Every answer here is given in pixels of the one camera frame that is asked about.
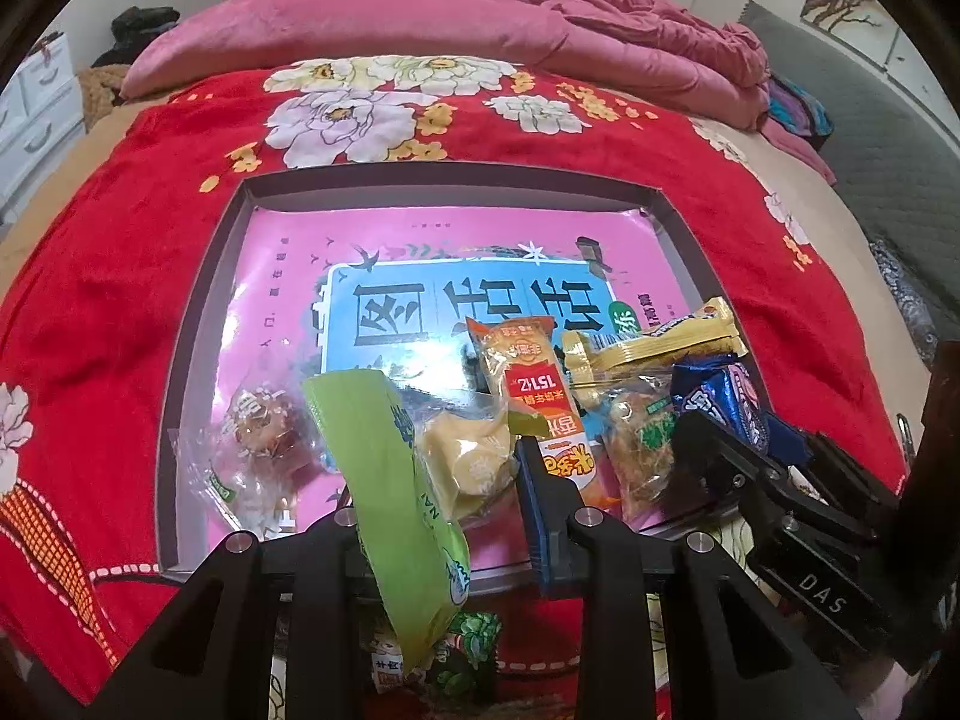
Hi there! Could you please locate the grey patterned cloth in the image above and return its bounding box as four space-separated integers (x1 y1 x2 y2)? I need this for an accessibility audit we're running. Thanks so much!
866 240 938 361

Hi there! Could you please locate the dark clothes pile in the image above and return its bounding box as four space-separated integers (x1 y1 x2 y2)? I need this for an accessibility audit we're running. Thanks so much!
94 6 181 68

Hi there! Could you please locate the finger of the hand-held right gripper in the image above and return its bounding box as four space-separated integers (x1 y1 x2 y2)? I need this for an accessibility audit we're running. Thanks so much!
769 426 901 524
673 409 786 512

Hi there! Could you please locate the blue snack packet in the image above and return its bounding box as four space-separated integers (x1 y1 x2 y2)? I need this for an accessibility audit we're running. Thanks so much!
670 360 773 455

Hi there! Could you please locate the grey quilted headboard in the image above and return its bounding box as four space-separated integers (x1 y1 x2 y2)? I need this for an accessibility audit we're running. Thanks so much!
739 0 960 368

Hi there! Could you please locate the white drawer chest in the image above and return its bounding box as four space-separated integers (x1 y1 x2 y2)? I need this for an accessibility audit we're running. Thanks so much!
0 34 83 211

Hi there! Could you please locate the brown fuzzy blanket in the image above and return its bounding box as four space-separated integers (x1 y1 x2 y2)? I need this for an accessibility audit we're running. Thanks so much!
75 64 140 128

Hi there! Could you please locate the pink and blue book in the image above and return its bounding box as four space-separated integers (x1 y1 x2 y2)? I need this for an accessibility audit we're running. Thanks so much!
184 206 721 563

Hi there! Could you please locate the shallow grey cardboard box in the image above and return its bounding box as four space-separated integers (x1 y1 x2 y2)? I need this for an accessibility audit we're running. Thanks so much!
156 169 762 601

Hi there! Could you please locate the clear packet with floss cake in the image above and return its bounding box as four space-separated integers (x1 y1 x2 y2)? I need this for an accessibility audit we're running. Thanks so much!
592 371 687 526

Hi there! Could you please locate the clear packet with brown snack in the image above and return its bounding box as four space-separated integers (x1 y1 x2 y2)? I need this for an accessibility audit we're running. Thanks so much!
169 382 331 541

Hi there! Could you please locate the green packet with yellow cake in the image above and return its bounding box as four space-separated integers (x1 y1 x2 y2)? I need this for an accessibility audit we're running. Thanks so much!
302 370 526 680

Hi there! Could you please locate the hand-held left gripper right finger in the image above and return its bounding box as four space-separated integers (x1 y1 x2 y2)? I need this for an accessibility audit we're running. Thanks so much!
514 435 856 720

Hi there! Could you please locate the gold snack packet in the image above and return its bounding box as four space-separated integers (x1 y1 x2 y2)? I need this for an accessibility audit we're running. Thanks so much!
561 296 749 391

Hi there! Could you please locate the orange snack packet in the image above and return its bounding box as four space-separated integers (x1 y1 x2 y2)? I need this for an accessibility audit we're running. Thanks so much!
465 315 623 518

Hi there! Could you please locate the long pink pillow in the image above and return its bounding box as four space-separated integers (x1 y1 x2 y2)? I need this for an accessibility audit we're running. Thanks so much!
120 0 571 102

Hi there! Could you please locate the red floral blanket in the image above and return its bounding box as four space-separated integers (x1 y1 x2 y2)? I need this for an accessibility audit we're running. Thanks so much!
0 64 908 706

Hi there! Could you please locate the floral wall painting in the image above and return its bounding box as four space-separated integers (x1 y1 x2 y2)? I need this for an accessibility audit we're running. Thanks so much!
799 0 923 68

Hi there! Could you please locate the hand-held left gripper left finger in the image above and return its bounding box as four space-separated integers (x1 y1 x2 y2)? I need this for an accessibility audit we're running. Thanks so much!
112 506 395 720

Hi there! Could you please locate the colourful folded cloth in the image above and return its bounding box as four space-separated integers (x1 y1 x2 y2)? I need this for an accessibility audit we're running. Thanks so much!
769 75 833 140

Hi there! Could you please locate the clear packet with leaf print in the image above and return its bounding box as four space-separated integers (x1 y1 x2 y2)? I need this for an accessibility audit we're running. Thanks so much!
427 611 503 702

